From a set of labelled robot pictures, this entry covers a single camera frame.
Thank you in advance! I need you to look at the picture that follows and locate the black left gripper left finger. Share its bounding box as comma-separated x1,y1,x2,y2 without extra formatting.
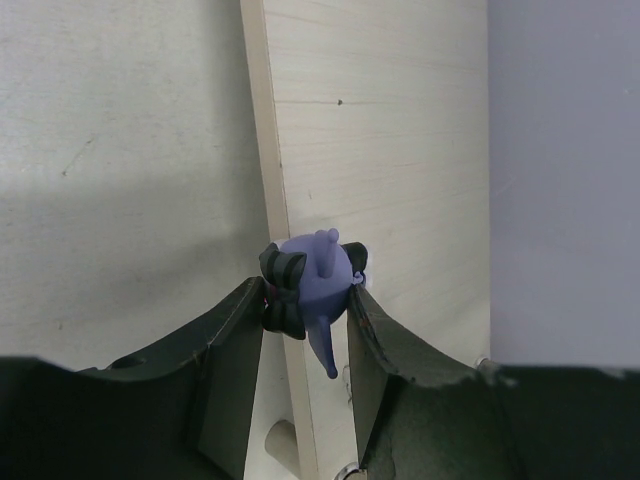
1,277,264,479

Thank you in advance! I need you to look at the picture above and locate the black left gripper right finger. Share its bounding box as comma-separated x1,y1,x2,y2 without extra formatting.
347,287,639,479

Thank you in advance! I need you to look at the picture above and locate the purple figurine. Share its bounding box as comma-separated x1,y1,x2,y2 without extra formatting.
259,228,369,379

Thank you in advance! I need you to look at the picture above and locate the white two-tier shelf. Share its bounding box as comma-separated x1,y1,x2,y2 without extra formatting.
239,0,494,480

